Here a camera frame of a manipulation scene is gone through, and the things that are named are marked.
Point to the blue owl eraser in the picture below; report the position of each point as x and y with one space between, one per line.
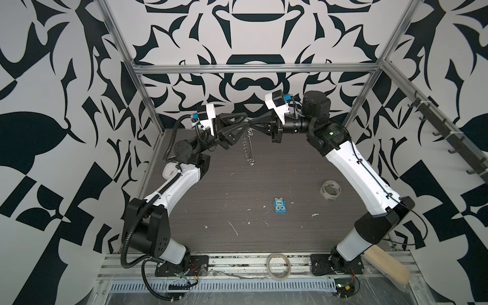
280 205

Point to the clear tape roll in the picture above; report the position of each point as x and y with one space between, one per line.
278 266

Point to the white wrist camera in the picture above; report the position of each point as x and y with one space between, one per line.
278 101
205 117

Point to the beige foam pad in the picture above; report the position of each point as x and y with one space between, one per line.
391 268

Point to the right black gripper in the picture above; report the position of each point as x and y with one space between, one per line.
277 128

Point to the green circuit board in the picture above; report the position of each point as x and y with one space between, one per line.
346 289

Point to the white slotted cable duct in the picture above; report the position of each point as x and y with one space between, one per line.
327 285

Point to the small white tape roll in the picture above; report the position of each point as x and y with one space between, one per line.
330 190

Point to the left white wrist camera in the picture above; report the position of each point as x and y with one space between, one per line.
205 117

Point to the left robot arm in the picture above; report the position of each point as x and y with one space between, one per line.
146 232

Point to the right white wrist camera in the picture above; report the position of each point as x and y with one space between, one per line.
278 101

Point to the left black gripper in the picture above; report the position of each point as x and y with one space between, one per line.
222 128

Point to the black wall hook rack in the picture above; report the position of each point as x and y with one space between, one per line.
446 130

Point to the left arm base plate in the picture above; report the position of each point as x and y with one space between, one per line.
191 265

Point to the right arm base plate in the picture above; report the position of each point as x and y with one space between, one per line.
329 264

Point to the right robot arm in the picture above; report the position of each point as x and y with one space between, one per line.
311 116

